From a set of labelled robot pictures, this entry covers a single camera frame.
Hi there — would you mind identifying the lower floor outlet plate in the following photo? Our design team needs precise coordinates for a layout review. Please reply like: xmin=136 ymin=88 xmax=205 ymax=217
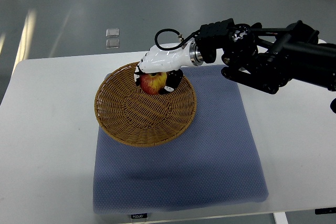
xmin=106 ymin=38 xmax=120 ymax=49

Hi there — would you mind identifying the blue fabric mat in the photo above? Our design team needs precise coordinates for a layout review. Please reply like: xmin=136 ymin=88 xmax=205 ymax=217
xmin=93 ymin=65 xmax=268 ymax=214

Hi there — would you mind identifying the brown wicker basket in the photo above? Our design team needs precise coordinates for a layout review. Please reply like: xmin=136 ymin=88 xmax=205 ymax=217
xmin=94 ymin=62 xmax=197 ymax=147

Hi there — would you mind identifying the red yellow apple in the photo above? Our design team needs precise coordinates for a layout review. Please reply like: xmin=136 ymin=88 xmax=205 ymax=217
xmin=140 ymin=72 xmax=167 ymax=95

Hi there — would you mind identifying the floor outlet plate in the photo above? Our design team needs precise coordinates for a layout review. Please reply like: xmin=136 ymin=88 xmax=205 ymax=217
xmin=106 ymin=38 xmax=120 ymax=49
xmin=106 ymin=28 xmax=120 ymax=38

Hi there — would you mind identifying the black table control panel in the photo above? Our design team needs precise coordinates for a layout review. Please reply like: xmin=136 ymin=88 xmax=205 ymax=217
xmin=314 ymin=207 xmax=336 ymax=215

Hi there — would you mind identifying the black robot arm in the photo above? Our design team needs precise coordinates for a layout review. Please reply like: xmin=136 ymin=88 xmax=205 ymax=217
xmin=154 ymin=18 xmax=335 ymax=94

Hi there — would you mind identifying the white table leg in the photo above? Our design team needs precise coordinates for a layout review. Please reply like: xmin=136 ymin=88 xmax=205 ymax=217
xmin=273 ymin=212 xmax=289 ymax=224

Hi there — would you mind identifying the black table label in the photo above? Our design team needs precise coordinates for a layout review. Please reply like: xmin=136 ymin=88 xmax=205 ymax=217
xmin=130 ymin=213 xmax=148 ymax=220

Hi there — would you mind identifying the upper floor outlet plate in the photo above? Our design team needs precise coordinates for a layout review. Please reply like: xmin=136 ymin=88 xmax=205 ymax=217
xmin=106 ymin=28 xmax=120 ymax=38

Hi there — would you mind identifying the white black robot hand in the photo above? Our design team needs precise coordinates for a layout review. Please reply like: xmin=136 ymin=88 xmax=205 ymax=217
xmin=134 ymin=41 xmax=203 ymax=94

